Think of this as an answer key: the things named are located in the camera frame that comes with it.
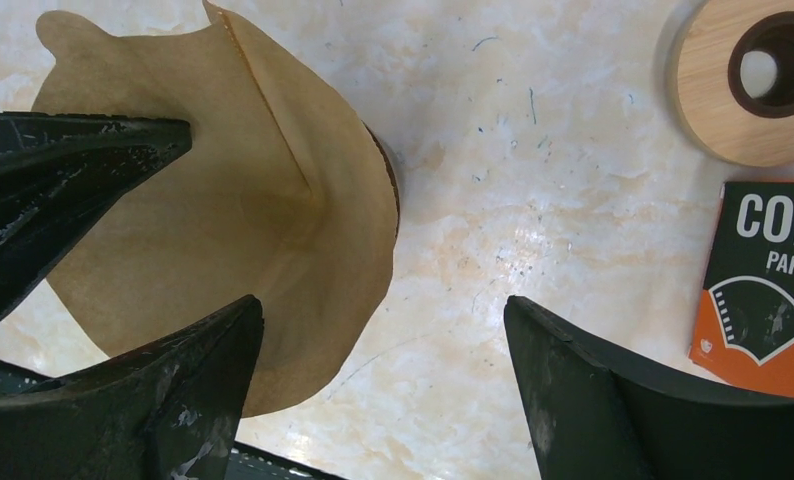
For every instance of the brown paper coffee filter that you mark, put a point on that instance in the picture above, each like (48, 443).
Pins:
(284, 195)

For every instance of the coffee filter box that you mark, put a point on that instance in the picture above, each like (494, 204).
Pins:
(744, 328)

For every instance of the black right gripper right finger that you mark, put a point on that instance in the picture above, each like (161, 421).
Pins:
(596, 410)

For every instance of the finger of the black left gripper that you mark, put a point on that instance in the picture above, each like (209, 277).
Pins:
(59, 174)

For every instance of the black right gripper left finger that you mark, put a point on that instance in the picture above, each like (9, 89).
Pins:
(167, 410)

